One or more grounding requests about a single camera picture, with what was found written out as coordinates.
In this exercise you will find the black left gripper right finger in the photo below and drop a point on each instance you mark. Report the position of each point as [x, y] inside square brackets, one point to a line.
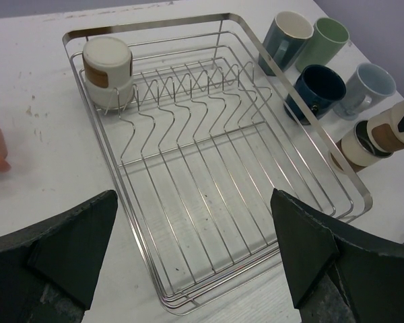
[335, 271]

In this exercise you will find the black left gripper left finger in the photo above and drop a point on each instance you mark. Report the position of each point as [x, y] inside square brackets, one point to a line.
[49, 270]

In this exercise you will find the tan brown cup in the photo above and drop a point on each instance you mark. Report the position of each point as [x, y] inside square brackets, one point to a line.
[383, 132]

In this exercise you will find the white grey mug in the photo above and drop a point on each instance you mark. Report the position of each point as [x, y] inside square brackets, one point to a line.
[369, 85]

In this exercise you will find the cream brown cup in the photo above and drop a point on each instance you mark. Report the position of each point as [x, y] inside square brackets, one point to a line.
[357, 148]

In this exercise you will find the dark blue patterned mug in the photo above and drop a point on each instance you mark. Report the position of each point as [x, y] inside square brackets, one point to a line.
[320, 88]

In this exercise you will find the light green cup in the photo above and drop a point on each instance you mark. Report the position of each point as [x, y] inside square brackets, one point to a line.
[329, 37]

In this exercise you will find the grey teal mug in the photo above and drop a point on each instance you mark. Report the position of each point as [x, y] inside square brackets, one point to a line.
[286, 37]

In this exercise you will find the white brown cup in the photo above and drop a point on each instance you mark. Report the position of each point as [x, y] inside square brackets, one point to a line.
[108, 67]

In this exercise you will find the silver wire dish rack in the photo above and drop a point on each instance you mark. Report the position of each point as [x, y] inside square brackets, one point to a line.
[197, 151]

